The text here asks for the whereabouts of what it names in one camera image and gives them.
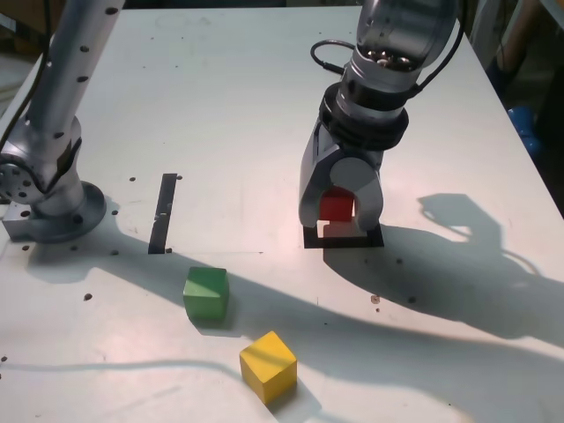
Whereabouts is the black tape square outline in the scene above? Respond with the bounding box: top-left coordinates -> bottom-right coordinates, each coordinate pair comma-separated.
301,222 -> 385,250

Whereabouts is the yellow cube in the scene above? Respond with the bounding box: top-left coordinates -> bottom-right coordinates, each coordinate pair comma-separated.
239,330 -> 299,404

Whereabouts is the red cube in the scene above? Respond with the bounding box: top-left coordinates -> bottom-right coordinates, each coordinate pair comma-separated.
318,185 -> 357,222

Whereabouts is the green cube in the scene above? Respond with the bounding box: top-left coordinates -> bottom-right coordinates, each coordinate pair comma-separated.
182,266 -> 231,322

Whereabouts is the person's leg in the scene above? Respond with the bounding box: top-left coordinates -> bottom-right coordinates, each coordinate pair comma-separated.
484,0 -> 537,96

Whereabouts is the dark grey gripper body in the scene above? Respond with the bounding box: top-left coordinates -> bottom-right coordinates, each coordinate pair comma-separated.
315,118 -> 385,174

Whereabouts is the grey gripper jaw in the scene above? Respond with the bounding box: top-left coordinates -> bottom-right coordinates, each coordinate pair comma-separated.
298,131 -> 341,229
330,156 -> 384,233

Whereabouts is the blue spool-shaped object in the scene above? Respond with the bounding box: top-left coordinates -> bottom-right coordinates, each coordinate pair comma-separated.
507,105 -> 543,155

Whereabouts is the black tape strip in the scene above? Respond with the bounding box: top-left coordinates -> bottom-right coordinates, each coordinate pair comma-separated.
147,173 -> 178,256

